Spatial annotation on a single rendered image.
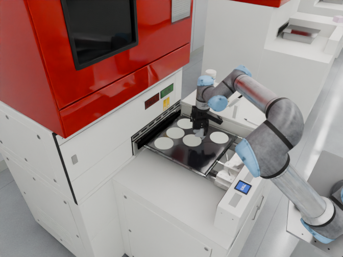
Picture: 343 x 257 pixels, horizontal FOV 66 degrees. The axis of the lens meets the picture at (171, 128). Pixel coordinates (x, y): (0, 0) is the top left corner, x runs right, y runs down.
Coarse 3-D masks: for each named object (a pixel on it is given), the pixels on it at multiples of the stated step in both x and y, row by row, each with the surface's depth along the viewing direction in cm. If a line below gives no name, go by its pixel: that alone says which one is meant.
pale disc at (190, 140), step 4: (188, 136) 144; (192, 136) 144; (184, 140) 141; (188, 140) 141; (192, 140) 141; (196, 140) 141; (200, 140) 141; (188, 144) 138; (192, 144) 138; (196, 144) 138
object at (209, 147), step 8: (176, 120) 155; (168, 128) 149; (184, 128) 149; (208, 128) 149; (216, 128) 149; (160, 136) 143; (184, 136) 144; (208, 136) 144; (232, 136) 144; (152, 144) 138; (176, 144) 138; (184, 144) 138; (200, 144) 138; (208, 144) 139; (216, 144) 139; (224, 144) 139; (168, 152) 133; (176, 152) 133; (184, 152) 133; (192, 152) 133; (200, 152) 133; (208, 152) 134; (216, 152) 134; (184, 160) 129; (192, 160) 129; (200, 160) 129; (208, 160) 129; (200, 168) 124; (208, 168) 125
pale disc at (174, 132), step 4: (172, 128) 149; (176, 128) 149; (180, 128) 149; (168, 132) 146; (172, 132) 146; (176, 132) 146; (180, 132) 146; (168, 136) 143; (172, 136) 143; (176, 136) 143; (180, 136) 143
